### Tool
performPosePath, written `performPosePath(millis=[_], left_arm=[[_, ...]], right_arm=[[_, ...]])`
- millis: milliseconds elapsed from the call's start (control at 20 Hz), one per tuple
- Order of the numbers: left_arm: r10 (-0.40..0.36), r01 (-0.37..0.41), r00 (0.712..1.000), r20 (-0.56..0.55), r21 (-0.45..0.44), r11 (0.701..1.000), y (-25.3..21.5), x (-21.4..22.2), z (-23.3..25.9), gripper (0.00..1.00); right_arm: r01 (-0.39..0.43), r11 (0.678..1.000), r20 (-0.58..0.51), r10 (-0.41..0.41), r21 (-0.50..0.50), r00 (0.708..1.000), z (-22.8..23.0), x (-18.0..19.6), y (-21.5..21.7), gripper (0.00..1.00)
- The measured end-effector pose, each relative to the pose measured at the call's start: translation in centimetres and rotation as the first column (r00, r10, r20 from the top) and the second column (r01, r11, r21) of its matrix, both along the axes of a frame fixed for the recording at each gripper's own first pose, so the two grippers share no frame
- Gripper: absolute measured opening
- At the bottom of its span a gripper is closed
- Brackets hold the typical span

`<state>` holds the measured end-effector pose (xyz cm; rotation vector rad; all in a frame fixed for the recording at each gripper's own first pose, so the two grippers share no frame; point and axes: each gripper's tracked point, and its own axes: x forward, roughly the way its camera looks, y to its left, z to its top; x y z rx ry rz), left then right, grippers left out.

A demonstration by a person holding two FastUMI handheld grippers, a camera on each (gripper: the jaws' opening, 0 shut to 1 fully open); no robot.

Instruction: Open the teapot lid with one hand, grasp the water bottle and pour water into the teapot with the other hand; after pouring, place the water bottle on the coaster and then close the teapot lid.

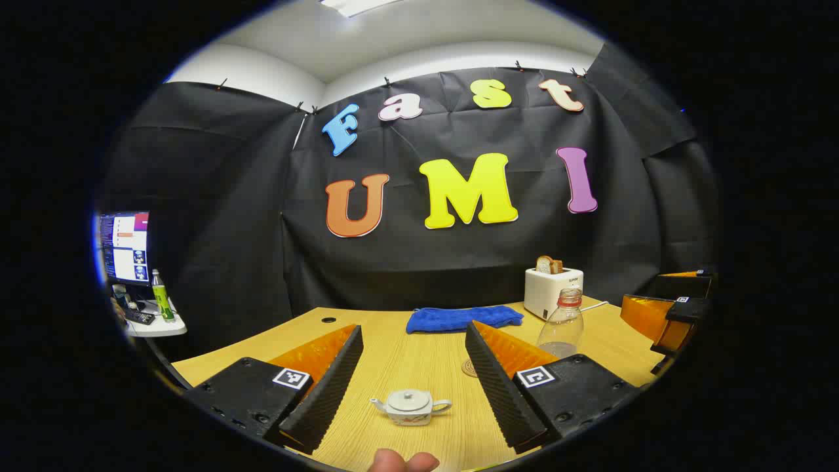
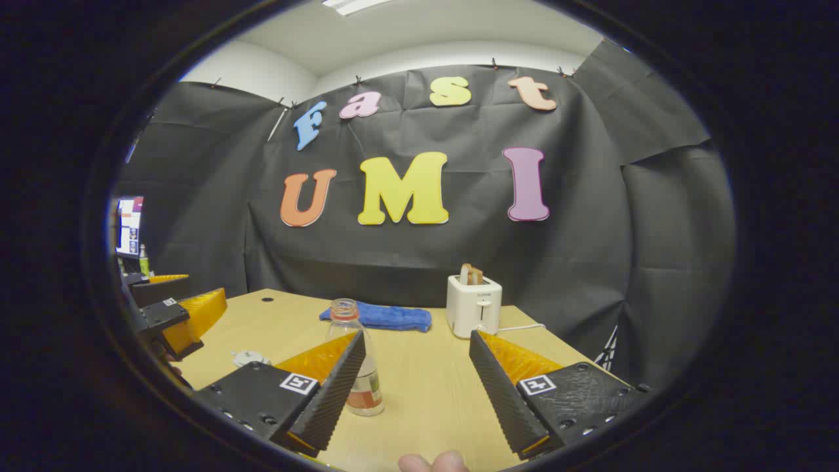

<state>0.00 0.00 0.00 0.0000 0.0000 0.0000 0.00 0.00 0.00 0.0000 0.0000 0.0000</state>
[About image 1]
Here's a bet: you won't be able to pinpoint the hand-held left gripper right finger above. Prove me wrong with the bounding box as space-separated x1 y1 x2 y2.
464 320 640 454

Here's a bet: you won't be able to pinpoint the white toaster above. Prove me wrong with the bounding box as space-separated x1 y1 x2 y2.
524 265 585 321

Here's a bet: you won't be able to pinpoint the black backdrop cloth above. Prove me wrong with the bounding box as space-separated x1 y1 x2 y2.
97 43 722 360

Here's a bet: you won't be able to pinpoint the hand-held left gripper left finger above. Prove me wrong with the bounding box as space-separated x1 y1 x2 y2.
185 323 364 456

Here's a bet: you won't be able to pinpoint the blue towel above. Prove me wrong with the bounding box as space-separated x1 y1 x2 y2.
406 305 524 334

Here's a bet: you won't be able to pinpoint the white ceramic teacup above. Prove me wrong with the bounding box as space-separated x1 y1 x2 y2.
369 392 453 427

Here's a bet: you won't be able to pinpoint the clear plastic water bottle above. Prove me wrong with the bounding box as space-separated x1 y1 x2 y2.
536 288 585 359

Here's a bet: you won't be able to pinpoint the green drink bottle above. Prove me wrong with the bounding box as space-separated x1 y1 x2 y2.
151 269 176 323

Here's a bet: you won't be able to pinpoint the ceiling light panel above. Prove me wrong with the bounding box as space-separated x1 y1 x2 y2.
320 0 402 18

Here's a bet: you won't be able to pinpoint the computer monitor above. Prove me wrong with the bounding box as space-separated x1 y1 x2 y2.
98 211 150 286

